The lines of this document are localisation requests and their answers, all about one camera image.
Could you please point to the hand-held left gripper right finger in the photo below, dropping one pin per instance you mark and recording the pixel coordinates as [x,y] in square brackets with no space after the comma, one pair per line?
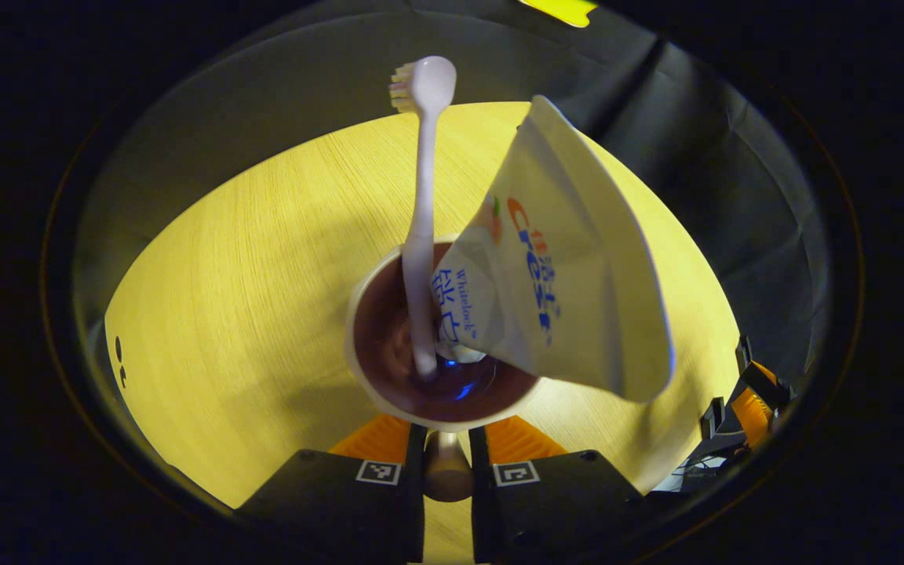
[477,518]

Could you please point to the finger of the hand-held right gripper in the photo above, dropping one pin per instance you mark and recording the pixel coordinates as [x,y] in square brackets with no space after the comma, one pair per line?
[715,447]
[762,396]

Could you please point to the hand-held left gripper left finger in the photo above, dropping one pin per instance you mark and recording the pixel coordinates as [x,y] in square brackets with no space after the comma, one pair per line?
[417,518]

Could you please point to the beige cup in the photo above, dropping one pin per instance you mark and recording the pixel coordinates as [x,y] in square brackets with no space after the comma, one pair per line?
[389,392]

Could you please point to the white toothpaste tube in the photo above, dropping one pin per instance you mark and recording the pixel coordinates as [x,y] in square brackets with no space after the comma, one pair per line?
[562,298]

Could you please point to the white toothbrush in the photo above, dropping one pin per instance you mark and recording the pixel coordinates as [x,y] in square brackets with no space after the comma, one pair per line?
[423,235]

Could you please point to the wooden desktop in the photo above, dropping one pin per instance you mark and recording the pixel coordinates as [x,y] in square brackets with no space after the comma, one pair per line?
[264,314]

